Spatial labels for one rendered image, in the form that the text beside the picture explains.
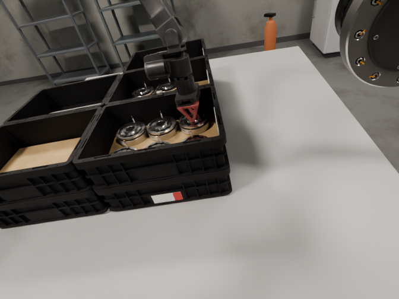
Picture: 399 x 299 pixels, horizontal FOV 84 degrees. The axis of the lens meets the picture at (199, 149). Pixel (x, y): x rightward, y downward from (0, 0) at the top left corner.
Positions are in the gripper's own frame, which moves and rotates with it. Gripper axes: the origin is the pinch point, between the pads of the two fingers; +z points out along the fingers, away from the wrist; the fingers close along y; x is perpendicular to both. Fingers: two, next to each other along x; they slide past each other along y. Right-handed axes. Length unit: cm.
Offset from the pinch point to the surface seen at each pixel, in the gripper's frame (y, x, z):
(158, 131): 4.9, -11.6, 1.1
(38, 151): 5, -59, 3
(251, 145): -2.1, 18.6, 17.4
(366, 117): -106, 123, 88
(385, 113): -109, 139, 88
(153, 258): 38.9, -10.8, 17.3
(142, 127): 1.4, -18.2, 1.0
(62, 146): 4, -50, 3
